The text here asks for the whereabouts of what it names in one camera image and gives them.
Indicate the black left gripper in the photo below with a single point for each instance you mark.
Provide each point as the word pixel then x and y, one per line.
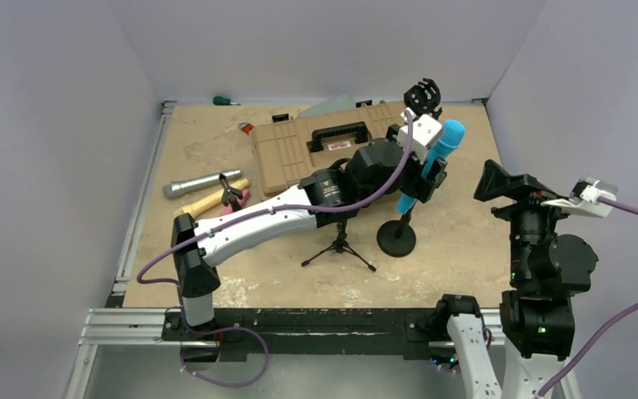
pixel 418 186

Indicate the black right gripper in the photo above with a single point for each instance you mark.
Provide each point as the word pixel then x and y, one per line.
pixel 496 181

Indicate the black clip stand for blue microphone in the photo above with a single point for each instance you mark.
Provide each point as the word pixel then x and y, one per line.
pixel 396 237

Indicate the blue microphone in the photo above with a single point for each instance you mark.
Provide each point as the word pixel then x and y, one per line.
pixel 449 141

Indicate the black shock mount round-base stand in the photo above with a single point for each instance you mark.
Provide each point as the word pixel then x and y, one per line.
pixel 424 98

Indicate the black tripod shock mount stand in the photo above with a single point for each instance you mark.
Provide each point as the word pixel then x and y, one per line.
pixel 340 245

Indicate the black stand for cream microphone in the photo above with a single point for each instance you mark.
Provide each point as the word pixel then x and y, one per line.
pixel 230 193

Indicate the cream yellow microphone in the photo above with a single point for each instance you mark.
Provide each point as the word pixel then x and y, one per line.
pixel 199 207

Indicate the silver microphone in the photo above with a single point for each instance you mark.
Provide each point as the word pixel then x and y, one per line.
pixel 176 189

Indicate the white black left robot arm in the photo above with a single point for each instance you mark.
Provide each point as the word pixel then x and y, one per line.
pixel 327 196

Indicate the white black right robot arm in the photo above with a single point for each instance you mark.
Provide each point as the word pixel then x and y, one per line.
pixel 547 270

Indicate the pink microphone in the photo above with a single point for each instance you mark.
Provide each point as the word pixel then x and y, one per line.
pixel 238 204

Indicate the grey flat sheet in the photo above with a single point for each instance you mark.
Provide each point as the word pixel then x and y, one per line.
pixel 335 104

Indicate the tan plastic tool case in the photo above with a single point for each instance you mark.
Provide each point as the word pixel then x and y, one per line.
pixel 289 150

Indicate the red small tool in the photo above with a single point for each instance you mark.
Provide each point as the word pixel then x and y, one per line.
pixel 245 127

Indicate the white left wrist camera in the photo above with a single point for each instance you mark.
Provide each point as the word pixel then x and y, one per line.
pixel 421 131

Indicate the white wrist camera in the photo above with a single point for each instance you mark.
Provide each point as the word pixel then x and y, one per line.
pixel 421 131
pixel 583 197

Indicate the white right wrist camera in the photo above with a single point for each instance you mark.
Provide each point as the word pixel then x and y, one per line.
pixel 583 197

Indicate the green screwdriver handle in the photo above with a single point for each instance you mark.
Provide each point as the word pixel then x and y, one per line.
pixel 224 101

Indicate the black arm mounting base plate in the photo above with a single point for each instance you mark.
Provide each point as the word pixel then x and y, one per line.
pixel 411 333

